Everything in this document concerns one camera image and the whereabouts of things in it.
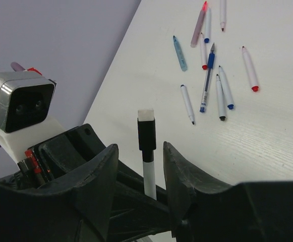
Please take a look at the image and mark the white marker red end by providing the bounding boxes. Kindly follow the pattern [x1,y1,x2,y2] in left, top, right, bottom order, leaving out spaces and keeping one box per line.
[219,0,226,32]

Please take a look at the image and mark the pink highlighter pen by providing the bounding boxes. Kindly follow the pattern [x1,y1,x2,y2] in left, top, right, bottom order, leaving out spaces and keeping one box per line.
[190,1,208,48]

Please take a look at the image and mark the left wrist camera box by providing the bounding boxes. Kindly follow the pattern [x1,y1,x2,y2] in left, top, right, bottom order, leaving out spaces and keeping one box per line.
[0,71,65,163]

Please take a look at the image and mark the white marker blue eraser cap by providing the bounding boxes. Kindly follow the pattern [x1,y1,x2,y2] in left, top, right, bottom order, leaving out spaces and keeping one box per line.
[218,66,235,110]

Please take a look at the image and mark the black capped marker small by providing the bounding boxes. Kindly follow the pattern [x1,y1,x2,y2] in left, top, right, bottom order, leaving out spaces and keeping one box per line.
[216,74,226,121]

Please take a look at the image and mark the white marker black cap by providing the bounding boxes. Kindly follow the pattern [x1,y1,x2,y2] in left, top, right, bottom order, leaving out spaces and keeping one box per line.
[137,109,157,200]

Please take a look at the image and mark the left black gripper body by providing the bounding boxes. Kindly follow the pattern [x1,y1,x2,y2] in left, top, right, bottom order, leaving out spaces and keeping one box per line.
[0,123,172,235]

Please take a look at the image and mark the white marker plain blue cap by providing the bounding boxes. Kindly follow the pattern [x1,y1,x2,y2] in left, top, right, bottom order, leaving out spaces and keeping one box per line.
[180,84,195,125]

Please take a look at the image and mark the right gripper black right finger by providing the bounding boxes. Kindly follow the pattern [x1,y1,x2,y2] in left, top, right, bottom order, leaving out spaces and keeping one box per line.
[163,142,293,241]

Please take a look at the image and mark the light blue highlighter pen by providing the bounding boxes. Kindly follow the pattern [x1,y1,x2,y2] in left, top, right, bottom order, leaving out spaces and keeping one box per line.
[172,35,188,72]

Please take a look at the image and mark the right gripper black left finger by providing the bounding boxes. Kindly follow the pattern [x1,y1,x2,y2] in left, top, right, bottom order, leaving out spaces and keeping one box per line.
[0,144,119,241]

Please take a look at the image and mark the white marker red cap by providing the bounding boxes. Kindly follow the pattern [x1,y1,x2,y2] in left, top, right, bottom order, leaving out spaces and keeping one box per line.
[199,33,208,70]

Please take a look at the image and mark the blue gel pen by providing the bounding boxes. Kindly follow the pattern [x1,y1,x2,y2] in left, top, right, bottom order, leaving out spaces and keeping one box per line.
[200,43,215,113]

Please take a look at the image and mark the red capped marker top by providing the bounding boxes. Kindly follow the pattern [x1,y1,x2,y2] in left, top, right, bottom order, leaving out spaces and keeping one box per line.
[242,46,259,92]

